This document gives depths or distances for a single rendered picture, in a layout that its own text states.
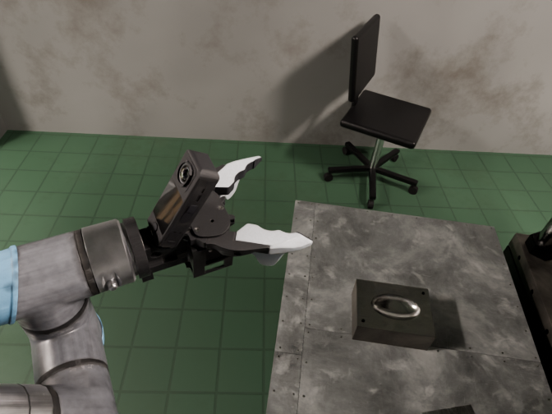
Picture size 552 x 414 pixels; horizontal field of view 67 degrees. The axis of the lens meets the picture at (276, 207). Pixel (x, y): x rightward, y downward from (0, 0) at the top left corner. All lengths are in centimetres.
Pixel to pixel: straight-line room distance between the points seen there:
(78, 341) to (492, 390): 100
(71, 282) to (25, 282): 4
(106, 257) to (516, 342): 114
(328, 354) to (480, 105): 249
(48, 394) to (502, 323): 117
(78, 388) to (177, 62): 254
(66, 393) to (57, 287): 10
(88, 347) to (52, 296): 8
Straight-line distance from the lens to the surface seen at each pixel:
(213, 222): 49
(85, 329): 55
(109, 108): 319
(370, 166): 288
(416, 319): 119
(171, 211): 47
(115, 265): 48
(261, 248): 48
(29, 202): 291
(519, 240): 168
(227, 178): 54
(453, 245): 151
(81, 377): 52
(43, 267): 48
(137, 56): 294
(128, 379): 204
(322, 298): 124
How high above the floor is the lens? 182
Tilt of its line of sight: 44 degrees down
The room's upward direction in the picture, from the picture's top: 5 degrees clockwise
